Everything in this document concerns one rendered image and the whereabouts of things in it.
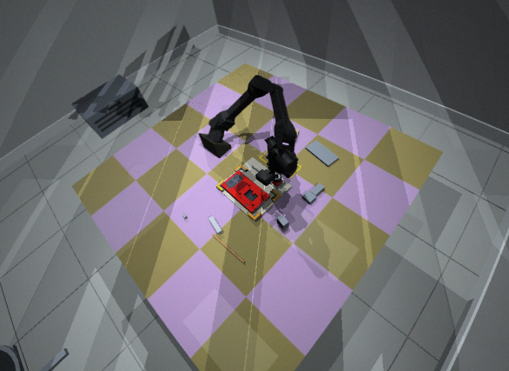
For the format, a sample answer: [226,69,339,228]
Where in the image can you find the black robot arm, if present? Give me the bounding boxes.
[205,75,299,178]

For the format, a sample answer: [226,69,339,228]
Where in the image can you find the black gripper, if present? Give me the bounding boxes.
[255,155,278,186]

